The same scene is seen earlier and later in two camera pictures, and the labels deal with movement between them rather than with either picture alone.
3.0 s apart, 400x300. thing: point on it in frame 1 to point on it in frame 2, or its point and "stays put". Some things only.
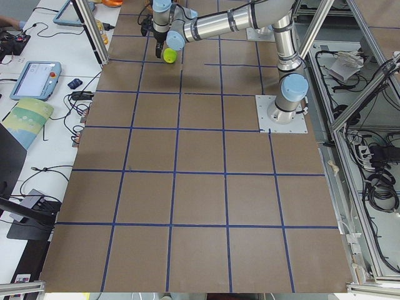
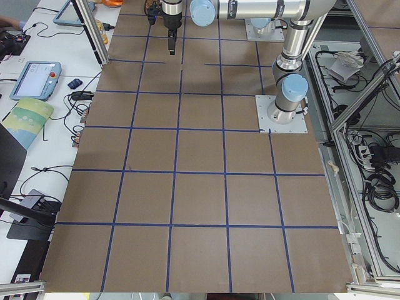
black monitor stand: [34, 220] stays put
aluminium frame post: [90, 27] stays put
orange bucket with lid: [112, 3] stays put
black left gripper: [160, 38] to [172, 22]
